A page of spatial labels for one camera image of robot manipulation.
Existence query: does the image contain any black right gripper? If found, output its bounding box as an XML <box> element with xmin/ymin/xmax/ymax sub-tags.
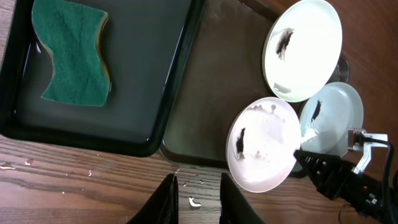
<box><xmin>294</xmin><ymin>150</ymin><xmax>397</xmax><ymax>223</ymax></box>

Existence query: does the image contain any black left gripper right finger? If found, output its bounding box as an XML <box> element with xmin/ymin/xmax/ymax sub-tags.
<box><xmin>220</xmin><ymin>172</ymin><xmax>266</xmax><ymax>224</ymax></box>

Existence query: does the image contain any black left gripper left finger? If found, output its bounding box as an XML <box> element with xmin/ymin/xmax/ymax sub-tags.
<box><xmin>127</xmin><ymin>174</ymin><xmax>178</xmax><ymax>224</ymax></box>

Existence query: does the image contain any pink white plate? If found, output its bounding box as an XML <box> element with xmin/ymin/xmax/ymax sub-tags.
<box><xmin>225</xmin><ymin>97</ymin><xmax>301</xmax><ymax>193</ymax></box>

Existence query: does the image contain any green yellow sponge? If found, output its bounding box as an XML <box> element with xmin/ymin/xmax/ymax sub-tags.
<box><xmin>32</xmin><ymin>0</ymin><xmax>111</xmax><ymax>106</ymax></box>

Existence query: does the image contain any grey serving tray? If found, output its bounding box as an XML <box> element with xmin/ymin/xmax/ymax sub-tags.
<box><xmin>159</xmin><ymin>0</ymin><xmax>351</xmax><ymax>179</ymax></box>

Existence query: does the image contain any black water tray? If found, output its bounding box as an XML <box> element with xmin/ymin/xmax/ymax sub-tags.
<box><xmin>1</xmin><ymin>0</ymin><xmax>203</xmax><ymax>157</ymax></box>

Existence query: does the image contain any light blue plate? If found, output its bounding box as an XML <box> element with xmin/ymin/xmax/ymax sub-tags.
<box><xmin>299</xmin><ymin>82</ymin><xmax>364</xmax><ymax>157</ymax></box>

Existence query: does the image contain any cream white plate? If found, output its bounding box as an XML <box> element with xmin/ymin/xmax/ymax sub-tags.
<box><xmin>262</xmin><ymin>0</ymin><xmax>343</xmax><ymax>103</ymax></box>

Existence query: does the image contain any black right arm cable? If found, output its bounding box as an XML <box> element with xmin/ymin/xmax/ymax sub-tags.
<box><xmin>337</xmin><ymin>132</ymin><xmax>398</xmax><ymax>224</ymax></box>

